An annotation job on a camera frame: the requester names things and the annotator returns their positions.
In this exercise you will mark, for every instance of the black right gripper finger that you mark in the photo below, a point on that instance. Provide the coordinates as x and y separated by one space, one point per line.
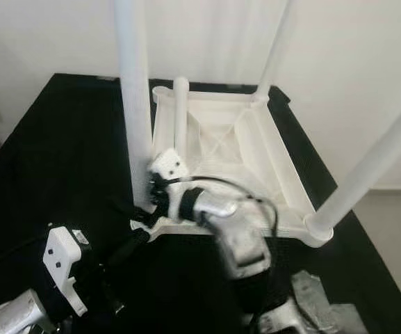
143 217

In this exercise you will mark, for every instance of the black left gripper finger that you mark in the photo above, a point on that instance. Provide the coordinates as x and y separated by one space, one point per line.
124 247

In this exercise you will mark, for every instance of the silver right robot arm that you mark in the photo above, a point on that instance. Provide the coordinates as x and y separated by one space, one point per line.
242 243

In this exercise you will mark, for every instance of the white plastic table top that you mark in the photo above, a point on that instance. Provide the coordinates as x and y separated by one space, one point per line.
228 132

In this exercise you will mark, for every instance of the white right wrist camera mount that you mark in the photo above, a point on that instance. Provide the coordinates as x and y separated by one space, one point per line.
169 163

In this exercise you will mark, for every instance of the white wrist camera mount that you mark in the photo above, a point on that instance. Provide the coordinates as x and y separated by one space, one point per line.
169 163
64 257

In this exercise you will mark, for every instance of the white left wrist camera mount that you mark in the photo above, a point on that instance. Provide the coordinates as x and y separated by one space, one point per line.
64 257

